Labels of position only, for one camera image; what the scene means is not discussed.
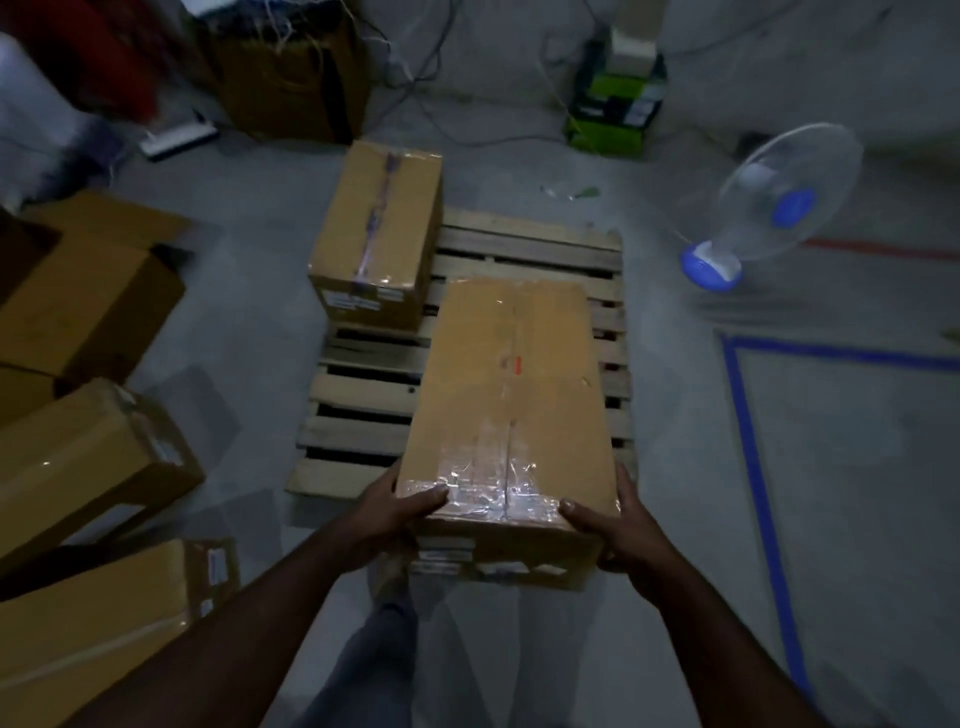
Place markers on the white and blue fan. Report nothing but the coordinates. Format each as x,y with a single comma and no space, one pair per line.
780,202

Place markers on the green and white box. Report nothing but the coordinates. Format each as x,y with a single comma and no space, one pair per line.
619,90

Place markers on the red bundle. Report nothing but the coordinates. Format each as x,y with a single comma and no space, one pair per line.
97,52

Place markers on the open cardboard box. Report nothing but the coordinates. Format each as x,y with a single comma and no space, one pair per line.
82,292

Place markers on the small taped cardboard box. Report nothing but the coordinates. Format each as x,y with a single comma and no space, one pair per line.
379,232

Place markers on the person's left thumb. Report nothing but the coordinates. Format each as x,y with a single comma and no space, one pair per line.
424,501

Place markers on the large flat cardboard box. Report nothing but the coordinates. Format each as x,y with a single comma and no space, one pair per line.
97,630

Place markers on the person's left hand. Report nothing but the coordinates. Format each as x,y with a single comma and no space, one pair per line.
379,517

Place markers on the long taped cardboard box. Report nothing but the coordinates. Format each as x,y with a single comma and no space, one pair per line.
510,420

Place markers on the person's left forearm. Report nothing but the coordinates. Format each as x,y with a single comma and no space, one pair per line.
217,645

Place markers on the wooden pallet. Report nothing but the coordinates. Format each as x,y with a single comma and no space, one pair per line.
465,360

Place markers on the person's right thumb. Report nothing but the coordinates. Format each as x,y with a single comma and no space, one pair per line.
586,516

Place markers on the red floor tape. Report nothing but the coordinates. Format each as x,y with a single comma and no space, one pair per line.
885,249

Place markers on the cardboard box with white label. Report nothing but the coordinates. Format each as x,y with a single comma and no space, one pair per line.
82,465

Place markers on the white plastic wrapped bundle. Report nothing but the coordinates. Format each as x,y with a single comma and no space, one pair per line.
45,142

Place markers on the person's leg in jeans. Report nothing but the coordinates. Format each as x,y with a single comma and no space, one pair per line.
375,660

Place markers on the person's right forearm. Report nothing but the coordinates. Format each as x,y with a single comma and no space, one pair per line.
720,652

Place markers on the dark brown cardboard box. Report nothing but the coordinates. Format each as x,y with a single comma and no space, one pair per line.
292,75

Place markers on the white power strip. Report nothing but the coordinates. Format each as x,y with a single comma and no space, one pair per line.
178,138

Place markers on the blue floor tape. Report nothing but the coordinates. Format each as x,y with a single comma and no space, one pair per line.
765,487

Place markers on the person's right hand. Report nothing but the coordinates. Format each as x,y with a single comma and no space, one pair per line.
626,529

